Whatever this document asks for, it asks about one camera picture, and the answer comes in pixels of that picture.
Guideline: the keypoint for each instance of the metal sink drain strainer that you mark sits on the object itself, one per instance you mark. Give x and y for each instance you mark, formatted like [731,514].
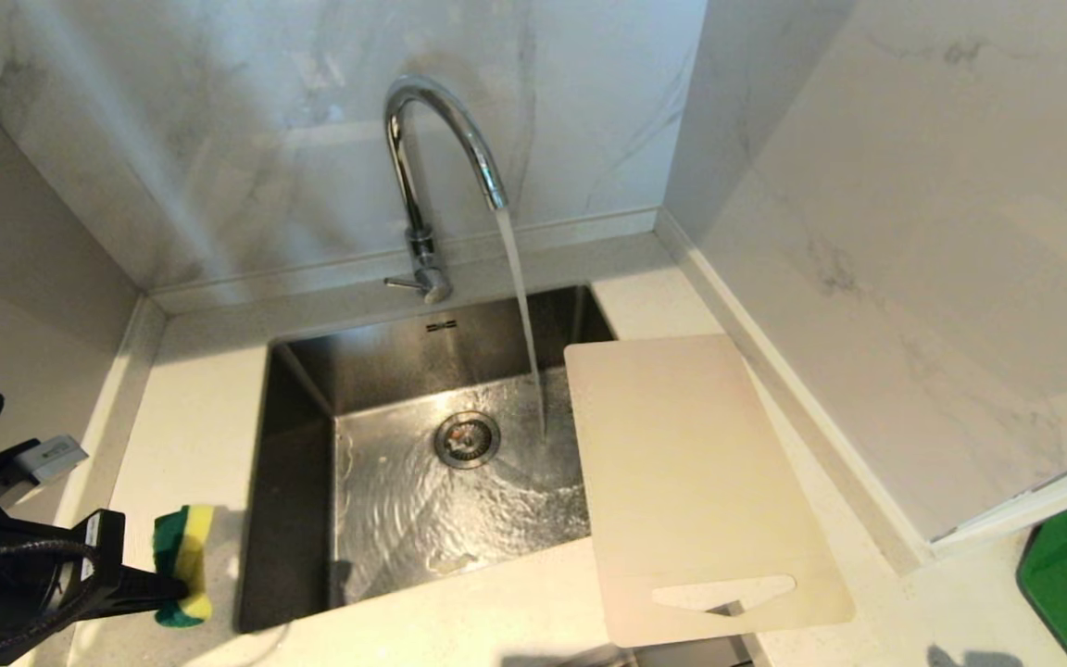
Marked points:
[467,440]

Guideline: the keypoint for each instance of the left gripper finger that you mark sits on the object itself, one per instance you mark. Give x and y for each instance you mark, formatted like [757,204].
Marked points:
[149,586]

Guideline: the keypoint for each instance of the beige plastic cutting board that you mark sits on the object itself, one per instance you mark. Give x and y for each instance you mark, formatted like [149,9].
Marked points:
[682,482]

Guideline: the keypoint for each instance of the stainless steel sink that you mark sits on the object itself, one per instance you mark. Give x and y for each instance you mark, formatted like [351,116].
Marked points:
[404,519]

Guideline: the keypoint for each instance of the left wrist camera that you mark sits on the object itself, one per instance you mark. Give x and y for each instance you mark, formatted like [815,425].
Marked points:
[38,459]

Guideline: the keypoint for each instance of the chrome gooseneck faucet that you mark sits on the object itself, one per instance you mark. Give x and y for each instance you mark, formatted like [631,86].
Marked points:
[418,232]

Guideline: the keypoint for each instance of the yellow and green sponge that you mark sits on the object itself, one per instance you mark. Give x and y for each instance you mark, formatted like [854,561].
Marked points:
[183,547]

